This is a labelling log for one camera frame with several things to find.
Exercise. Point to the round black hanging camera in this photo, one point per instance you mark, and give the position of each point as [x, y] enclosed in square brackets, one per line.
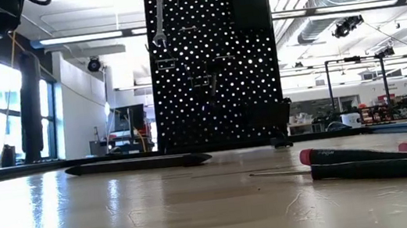
[94, 64]

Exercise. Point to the small dark box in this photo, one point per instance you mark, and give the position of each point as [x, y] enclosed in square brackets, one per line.
[7, 155]

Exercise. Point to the black tubular rig frame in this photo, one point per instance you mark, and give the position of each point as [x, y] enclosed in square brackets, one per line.
[329, 85]

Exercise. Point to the cluttered desk red items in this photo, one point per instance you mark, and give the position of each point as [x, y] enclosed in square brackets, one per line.
[124, 144]

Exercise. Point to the red shelving with equipment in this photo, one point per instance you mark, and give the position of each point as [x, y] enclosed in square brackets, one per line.
[384, 111]

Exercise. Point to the black rig camera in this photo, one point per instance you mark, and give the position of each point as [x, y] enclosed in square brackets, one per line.
[385, 52]

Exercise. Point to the black vertical post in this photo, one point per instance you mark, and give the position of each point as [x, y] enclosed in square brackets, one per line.
[31, 109]

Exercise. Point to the long chrome loop hook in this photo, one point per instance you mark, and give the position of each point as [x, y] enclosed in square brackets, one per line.
[200, 76]
[165, 59]

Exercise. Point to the black spirit level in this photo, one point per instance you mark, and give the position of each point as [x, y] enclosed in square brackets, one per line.
[135, 165]

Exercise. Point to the black metal pegboard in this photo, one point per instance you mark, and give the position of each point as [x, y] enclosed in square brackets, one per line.
[229, 126]

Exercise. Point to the small black precision screwdriver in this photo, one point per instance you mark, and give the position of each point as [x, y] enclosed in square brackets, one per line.
[364, 170]

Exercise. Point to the small chrome combination wrench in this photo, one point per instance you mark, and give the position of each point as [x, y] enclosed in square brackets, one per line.
[159, 13]

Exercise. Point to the black screwdriver red cap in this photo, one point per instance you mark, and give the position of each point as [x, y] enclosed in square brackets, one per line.
[370, 154]

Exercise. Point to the white bucket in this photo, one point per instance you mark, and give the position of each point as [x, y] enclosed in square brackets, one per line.
[352, 120]

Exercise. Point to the long fluorescent light bar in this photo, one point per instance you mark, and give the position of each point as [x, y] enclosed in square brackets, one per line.
[355, 6]

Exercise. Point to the black monitor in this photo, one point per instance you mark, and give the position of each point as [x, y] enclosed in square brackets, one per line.
[129, 118]

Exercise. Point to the fluorescent light strip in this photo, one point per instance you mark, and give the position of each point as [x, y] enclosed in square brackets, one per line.
[79, 38]

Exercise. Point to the small black pegboard bin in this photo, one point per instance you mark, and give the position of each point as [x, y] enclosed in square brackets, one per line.
[267, 117]

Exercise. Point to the black aluminium table frame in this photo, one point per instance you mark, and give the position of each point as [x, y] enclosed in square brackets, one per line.
[18, 170]

